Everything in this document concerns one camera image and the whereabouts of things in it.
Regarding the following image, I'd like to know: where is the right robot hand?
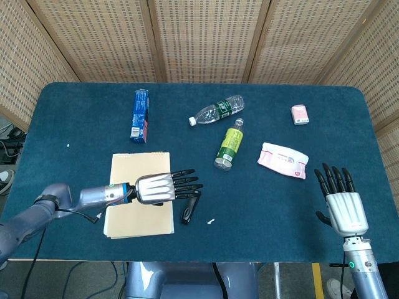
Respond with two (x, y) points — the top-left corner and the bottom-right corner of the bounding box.
(314, 163), (369, 237)

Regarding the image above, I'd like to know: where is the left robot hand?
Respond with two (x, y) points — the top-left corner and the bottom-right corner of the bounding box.
(134, 169), (204, 207)

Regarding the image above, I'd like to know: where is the cream notepad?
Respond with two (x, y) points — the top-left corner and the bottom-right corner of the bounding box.
(103, 151), (175, 240)

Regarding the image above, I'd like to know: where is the blue cardboard box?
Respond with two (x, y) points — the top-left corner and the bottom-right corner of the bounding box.
(129, 88), (150, 145)

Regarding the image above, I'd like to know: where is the blue carpet table cover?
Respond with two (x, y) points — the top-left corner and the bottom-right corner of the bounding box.
(0, 82), (399, 264)

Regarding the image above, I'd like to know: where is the pink wet wipes pack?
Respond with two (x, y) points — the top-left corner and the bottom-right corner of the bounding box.
(257, 142), (310, 180)

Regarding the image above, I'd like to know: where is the bottle with yellow-green label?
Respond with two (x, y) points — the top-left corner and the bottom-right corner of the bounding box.
(213, 118), (245, 171)

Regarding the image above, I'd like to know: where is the clear water bottle green label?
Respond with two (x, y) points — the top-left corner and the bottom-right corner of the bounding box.
(188, 94), (245, 126)

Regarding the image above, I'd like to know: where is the grey-blue robot torso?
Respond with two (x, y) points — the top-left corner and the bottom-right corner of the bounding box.
(124, 261), (259, 299)

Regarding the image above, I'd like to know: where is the small pink tissue pack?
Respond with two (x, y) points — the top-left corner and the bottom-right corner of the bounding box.
(291, 104), (310, 126)

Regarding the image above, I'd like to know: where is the grey and white shoe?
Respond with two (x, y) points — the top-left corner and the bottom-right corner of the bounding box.
(0, 169), (16, 196)

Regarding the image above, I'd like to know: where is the woven folding screen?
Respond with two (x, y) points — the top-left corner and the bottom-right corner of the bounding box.
(0, 0), (399, 203)

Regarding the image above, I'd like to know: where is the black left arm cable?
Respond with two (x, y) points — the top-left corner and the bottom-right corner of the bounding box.
(24, 205), (105, 299)

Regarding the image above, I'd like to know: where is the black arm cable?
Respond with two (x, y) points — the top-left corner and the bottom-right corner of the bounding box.
(329, 249), (349, 299)
(24, 205), (105, 299)

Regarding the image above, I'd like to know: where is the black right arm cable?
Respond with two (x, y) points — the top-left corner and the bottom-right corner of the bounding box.
(329, 249), (349, 299)

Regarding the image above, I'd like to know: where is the black torso cable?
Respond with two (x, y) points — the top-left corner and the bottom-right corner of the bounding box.
(213, 263), (227, 299)

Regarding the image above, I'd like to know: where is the black floor cable bundle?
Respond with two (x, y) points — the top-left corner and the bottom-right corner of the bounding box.
(0, 123), (27, 164)

